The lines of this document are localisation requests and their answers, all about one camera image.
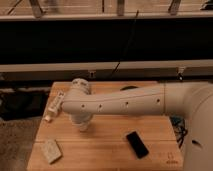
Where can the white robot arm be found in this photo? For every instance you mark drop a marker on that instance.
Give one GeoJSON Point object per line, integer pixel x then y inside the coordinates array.
{"type": "Point", "coordinates": [191, 100]}

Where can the metal window rail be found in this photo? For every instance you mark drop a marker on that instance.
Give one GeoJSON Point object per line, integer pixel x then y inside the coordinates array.
{"type": "Point", "coordinates": [198, 69]}

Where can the black smartphone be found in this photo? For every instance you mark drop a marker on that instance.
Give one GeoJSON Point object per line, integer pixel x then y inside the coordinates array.
{"type": "Point", "coordinates": [137, 144]}

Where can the beige sponge block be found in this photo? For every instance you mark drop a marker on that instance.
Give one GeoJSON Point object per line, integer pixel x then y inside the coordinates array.
{"type": "Point", "coordinates": [51, 151]}

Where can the green bowl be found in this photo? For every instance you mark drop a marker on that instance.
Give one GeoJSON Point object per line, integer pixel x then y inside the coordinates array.
{"type": "Point", "coordinates": [128, 88]}

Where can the white toothpaste tube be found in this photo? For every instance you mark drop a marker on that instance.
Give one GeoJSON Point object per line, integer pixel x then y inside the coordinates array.
{"type": "Point", "coordinates": [54, 107]}

